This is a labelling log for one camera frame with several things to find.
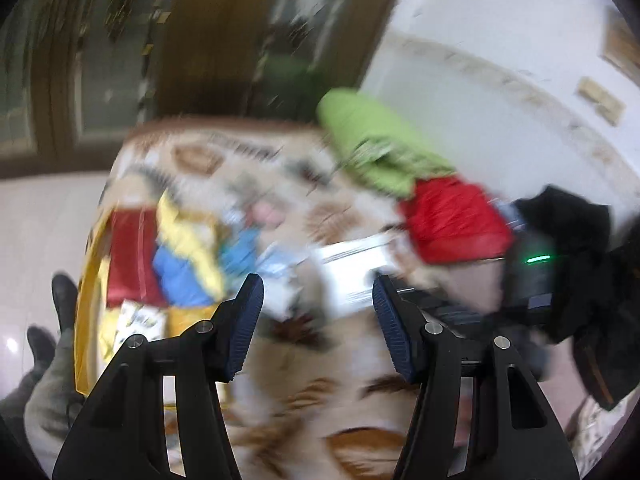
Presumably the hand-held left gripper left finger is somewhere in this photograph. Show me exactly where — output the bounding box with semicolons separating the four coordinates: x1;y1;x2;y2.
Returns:
51;274;265;480

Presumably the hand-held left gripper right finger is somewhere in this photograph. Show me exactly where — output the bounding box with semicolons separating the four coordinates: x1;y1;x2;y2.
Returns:
372;274;582;480

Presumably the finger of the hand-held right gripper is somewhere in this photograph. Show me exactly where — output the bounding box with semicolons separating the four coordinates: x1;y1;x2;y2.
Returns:
397;287;507;345

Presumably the yellow towel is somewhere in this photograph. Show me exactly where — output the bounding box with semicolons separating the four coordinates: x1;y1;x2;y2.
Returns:
156;194;227;297

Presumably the person's right forearm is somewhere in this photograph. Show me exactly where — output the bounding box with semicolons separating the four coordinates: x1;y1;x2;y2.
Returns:
515;184;640;411

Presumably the pink soft item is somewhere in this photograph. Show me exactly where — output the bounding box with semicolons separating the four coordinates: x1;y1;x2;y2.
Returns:
249;199;287;232

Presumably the small white packet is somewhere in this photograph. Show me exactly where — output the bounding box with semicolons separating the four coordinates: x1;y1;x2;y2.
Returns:
257;247;303;313

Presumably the light blue towel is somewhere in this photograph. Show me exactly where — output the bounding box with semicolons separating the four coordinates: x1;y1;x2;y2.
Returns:
219;229;267;282

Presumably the red cloth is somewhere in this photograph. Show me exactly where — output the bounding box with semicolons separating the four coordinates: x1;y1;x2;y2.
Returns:
399;176;516;267

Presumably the green and white box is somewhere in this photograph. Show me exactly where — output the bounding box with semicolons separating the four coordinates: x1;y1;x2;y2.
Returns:
116;299;169;357

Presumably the green quilt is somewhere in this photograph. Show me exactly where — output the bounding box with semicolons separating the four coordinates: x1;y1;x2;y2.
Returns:
316;86;457;199

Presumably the person's black shoe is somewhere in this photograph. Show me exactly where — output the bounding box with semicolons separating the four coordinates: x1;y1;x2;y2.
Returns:
51;272;82;333
26;325;57;378

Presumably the person's grey trouser leg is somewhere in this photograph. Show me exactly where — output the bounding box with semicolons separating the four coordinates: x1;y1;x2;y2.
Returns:
22;329;88;473

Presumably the wooden glass door cabinet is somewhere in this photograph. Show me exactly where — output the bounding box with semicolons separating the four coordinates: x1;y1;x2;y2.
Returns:
0;0;417;176

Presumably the wall socket panel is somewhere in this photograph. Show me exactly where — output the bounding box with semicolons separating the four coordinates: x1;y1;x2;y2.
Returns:
575;76;627;127

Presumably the wall picture frame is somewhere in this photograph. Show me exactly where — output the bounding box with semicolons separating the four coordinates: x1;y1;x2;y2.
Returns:
604;12;640;77

